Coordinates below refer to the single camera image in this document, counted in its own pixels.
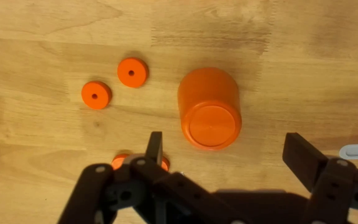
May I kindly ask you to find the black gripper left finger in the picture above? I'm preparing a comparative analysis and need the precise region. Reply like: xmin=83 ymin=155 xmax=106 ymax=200
xmin=58 ymin=130 xmax=238 ymax=224

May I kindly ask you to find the orange plastic cup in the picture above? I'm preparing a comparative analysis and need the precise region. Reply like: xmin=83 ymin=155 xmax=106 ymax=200
xmin=176 ymin=66 xmax=243 ymax=152

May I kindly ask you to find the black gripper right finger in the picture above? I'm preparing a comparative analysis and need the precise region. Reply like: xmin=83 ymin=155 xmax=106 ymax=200
xmin=282 ymin=132 xmax=358 ymax=224

